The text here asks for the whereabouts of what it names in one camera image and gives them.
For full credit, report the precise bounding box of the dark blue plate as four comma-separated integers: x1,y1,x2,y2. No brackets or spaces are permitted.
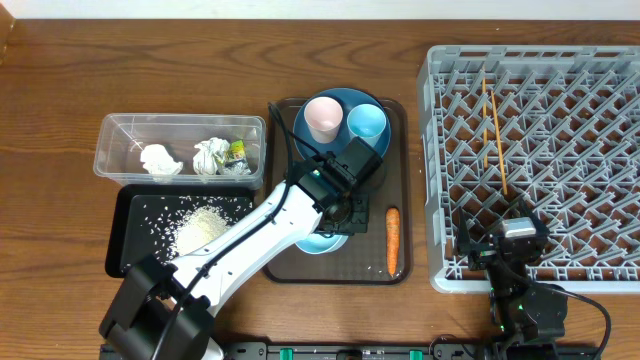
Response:
292,88,392,159

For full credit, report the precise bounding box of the green snack wrapper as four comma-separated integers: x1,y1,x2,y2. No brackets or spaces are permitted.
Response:
216,140,251,176

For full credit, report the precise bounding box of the wooden chopstick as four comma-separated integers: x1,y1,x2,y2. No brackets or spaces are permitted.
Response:
481,67,489,169
491,91,508,196

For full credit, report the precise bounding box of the light blue cup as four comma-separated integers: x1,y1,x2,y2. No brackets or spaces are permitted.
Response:
347,104,387,147

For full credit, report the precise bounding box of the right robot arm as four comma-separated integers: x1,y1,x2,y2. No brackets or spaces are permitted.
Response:
456,201,568,359

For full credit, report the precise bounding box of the orange carrot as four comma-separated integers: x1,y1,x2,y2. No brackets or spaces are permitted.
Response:
385,207,400,277

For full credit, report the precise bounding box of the brown serving tray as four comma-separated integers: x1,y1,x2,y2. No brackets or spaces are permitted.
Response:
263,98,413,286

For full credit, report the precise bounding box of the white tissue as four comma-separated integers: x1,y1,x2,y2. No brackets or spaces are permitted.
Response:
140,144,183,175

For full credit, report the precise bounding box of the left wooden chopstick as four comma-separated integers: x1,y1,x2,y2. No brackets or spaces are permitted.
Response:
481,67,489,169

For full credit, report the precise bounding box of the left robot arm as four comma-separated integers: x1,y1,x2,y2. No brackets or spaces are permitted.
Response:
99,138,383,359

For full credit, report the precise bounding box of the white paper ball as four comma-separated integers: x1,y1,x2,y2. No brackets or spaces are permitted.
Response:
193,137,230,175

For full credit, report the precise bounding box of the light blue bowl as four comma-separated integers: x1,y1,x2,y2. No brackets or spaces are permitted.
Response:
295,234,348,255

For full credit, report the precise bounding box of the pink cup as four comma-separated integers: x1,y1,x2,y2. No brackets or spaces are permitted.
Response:
304,96,343,144

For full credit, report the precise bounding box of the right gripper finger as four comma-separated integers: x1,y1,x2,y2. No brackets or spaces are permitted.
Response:
504,197,537,223
456,207,471,256

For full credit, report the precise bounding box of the clear plastic bin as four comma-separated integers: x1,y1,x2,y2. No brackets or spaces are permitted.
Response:
93,113,267,190

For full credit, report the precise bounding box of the grey dishwasher rack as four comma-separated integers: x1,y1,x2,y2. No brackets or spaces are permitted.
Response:
417,45,639,294

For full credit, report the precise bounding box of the pile of white rice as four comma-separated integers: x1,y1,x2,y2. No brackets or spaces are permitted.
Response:
123,195,253,265

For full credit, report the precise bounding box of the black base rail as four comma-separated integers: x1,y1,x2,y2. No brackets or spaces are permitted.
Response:
98,341,601,360

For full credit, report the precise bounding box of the black waste tray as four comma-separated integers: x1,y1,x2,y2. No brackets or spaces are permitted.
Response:
105,184,254,278

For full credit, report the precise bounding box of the right wooden chopstick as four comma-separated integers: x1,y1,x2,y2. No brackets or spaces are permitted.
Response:
491,91,508,196

